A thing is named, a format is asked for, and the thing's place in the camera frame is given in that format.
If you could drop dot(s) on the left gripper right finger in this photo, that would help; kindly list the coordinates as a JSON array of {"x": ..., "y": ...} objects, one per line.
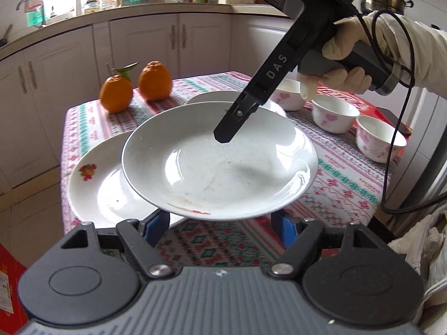
[{"x": 301, "y": 238}]

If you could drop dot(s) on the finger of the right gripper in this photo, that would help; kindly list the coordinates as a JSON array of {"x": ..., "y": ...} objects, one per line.
[{"x": 241, "y": 109}]

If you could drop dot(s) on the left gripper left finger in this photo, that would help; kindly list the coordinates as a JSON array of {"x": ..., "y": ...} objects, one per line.
[{"x": 139, "y": 239}]

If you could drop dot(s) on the white plate fruit decal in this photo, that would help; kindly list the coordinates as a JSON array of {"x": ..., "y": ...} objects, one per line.
[{"x": 98, "y": 191}]

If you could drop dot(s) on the right white sleeve forearm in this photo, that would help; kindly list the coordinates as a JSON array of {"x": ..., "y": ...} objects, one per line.
[{"x": 397, "y": 35}]

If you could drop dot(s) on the white kitchen cabinets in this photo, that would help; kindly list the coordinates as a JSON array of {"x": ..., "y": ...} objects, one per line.
[{"x": 45, "y": 74}]

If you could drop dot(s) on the kitchen faucet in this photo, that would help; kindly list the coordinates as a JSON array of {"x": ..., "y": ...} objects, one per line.
[{"x": 34, "y": 11}]

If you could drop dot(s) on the right gloved hand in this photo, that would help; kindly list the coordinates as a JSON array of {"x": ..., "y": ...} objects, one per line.
[{"x": 339, "y": 47}]

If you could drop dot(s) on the pink floral bowl far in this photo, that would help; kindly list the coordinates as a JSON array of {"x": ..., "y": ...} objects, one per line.
[{"x": 288, "y": 95}]

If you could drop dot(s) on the pink floral bowl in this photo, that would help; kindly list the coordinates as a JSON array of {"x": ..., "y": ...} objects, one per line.
[
  {"x": 288, "y": 95},
  {"x": 374, "y": 138},
  {"x": 334, "y": 115}
]

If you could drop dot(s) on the steel pot on stove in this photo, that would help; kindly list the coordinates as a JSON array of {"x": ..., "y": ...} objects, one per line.
[{"x": 395, "y": 6}]

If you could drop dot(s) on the pink floral bowl middle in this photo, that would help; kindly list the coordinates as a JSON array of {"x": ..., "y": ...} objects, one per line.
[{"x": 334, "y": 115}]

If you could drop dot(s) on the orange without leaf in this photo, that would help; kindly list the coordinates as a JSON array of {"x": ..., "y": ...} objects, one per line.
[{"x": 155, "y": 82}]

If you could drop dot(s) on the pink floral bowl near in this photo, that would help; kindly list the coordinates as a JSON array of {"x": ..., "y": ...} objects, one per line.
[{"x": 374, "y": 138}]

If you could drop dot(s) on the orange with leaf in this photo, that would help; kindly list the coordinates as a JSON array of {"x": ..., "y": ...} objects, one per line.
[{"x": 116, "y": 93}]

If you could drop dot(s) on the black smartphone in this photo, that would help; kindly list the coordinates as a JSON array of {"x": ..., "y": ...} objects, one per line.
[{"x": 392, "y": 119}]

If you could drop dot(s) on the red cardboard box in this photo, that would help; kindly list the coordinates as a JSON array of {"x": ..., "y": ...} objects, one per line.
[{"x": 12, "y": 314}]

